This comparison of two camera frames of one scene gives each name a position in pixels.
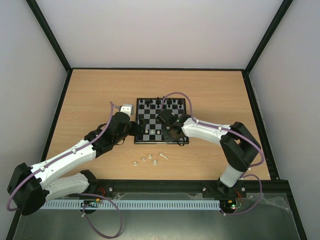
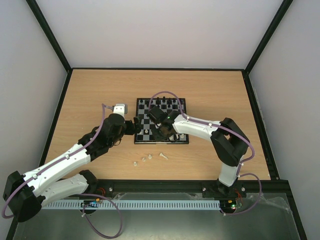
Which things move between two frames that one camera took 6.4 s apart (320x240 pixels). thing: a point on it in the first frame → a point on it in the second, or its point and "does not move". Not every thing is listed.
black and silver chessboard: [147, 109] does not move
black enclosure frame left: [43, 20] does not move
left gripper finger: [141, 123] → [137, 120]
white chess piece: [165, 157] does not move
